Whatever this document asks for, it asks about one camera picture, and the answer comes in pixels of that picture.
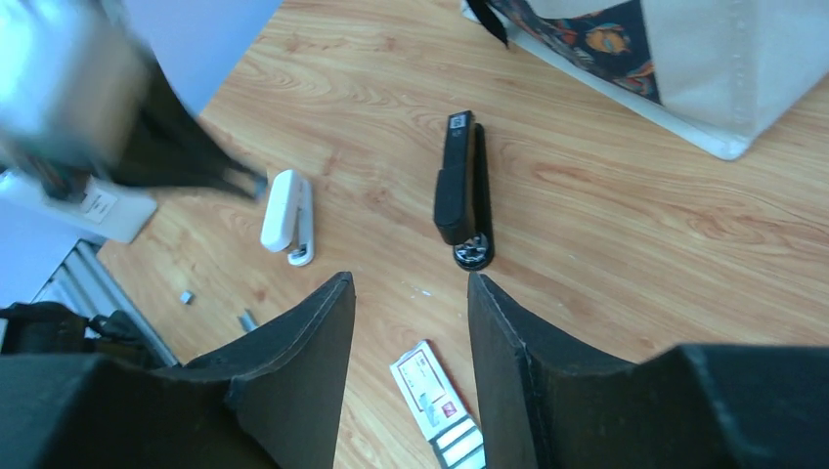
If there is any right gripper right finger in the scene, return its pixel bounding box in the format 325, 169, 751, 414
467, 274, 828, 468

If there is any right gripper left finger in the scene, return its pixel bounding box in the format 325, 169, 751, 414
1, 272, 356, 468

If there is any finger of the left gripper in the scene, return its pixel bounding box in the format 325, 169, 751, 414
109, 64, 267, 199

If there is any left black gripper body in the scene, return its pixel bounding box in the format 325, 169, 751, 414
1, 1, 159, 194

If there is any grey staple strip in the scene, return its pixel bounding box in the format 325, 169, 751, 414
238, 310, 258, 333
180, 291, 194, 305

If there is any staple box with staples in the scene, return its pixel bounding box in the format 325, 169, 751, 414
389, 340, 487, 469

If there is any white stapler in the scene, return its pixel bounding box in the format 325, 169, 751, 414
260, 169, 315, 267

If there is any black stapler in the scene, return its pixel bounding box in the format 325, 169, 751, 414
433, 110, 496, 272

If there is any white box with knob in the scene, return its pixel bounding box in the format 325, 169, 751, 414
1, 170, 157, 243

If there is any beige canvas tote bag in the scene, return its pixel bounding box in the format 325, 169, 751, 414
460, 0, 828, 160

